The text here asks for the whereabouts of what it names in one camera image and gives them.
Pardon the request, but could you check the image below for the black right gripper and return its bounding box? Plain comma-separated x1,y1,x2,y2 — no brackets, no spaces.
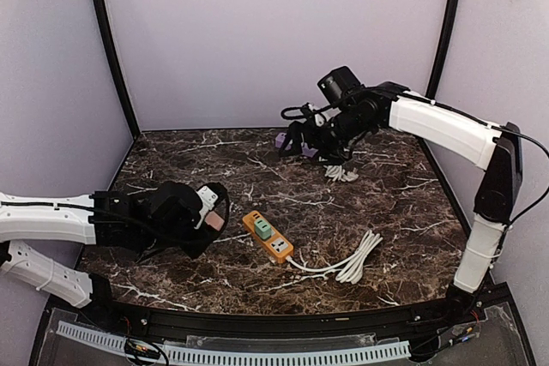
279,108,374,165

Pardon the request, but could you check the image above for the purple power strip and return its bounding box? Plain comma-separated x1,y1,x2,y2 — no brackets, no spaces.
274,132,317,159

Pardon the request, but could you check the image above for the pink charger plug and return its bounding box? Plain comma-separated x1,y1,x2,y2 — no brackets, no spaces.
204,211,225,231

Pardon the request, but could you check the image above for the green charger plug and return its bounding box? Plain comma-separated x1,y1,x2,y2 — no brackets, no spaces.
254,218,273,241

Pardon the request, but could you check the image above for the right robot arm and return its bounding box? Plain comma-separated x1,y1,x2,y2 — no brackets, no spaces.
279,74,523,327

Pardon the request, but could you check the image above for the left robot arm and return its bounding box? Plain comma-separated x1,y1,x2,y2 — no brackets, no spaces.
1,182,230,328

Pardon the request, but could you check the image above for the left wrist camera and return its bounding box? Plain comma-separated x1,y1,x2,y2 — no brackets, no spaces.
148,182,202,228

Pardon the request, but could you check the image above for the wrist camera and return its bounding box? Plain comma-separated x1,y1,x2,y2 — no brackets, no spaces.
148,182,202,228
317,66,362,104

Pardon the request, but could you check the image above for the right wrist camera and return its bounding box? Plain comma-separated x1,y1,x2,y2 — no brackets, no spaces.
317,66,362,104

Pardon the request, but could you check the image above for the white orange-strip cable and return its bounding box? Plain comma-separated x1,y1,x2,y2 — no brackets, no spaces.
286,229,383,285

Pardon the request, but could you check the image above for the white slotted cable duct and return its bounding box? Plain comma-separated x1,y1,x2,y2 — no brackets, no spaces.
56,321,411,365

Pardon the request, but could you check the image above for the black frame post left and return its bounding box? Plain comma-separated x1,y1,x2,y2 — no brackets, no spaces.
92,0,141,140

